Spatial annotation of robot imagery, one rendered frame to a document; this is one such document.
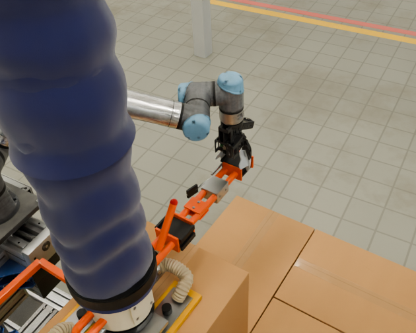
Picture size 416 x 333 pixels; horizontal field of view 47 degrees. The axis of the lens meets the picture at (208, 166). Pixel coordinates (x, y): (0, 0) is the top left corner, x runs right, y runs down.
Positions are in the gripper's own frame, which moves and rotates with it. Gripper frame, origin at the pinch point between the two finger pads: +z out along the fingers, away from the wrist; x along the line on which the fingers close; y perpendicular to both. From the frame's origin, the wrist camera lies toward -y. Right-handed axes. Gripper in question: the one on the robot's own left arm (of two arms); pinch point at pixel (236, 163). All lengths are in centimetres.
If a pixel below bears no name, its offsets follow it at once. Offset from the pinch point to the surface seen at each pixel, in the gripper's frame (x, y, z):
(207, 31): -159, -213, 83
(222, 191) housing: 3.4, 14.3, -0.6
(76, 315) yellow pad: -10, 69, 7
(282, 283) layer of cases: 21, 2, 53
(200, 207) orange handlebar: 1.9, 24.3, -1.6
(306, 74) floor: -70, -227, 108
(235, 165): 1.8, 3.4, -2.4
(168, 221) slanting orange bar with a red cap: 0.8, 38.2, -8.2
